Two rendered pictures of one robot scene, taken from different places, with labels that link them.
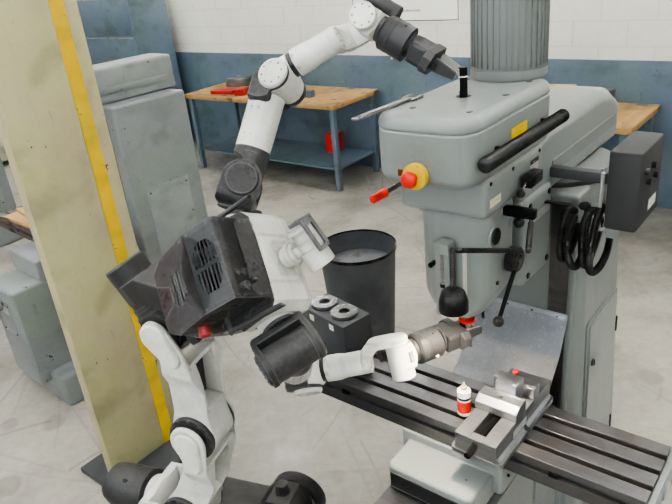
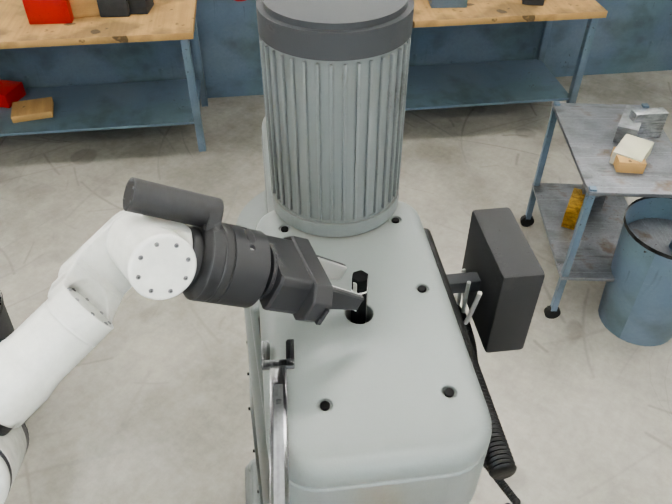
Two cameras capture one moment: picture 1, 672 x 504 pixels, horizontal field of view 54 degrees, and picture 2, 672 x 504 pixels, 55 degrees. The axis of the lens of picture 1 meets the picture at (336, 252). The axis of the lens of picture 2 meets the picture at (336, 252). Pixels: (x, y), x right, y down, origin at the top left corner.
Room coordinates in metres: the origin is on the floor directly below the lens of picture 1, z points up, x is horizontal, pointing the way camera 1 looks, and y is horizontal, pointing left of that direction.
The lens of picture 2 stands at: (1.22, 0.10, 2.51)
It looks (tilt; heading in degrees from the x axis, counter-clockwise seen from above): 42 degrees down; 312
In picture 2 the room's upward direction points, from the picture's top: straight up
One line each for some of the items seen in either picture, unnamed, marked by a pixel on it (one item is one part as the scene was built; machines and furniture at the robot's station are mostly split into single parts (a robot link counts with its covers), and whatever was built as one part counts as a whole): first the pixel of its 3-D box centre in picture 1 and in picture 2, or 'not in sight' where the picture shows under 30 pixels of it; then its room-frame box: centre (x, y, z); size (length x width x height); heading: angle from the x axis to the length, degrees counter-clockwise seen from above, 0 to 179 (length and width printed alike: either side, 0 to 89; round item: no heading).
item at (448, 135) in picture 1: (467, 126); (356, 344); (1.59, -0.36, 1.81); 0.47 x 0.26 x 0.16; 139
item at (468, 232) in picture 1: (467, 252); not in sight; (1.58, -0.35, 1.47); 0.21 x 0.19 x 0.32; 49
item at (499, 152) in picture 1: (526, 137); (452, 333); (1.51, -0.48, 1.79); 0.45 x 0.04 x 0.04; 139
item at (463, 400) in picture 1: (464, 397); not in sight; (1.54, -0.33, 1.02); 0.04 x 0.04 x 0.11
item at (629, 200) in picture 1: (636, 180); (500, 279); (1.59, -0.80, 1.62); 0.20 x 0.09 x 0.21; 139
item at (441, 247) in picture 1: (445, 277); not in sight; (1.49, -0.27, 1.45); 0.04 x 0.04 x 0.21; 49
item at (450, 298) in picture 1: (453, 298); not in sight; (1.37, -0.27, 1.45); 0.07 x 0.07 x 0.06
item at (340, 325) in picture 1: (336, 331); not in sight; (1.90, 0.03, 1.07); 0.22 x 0.12 x 0.20; 39
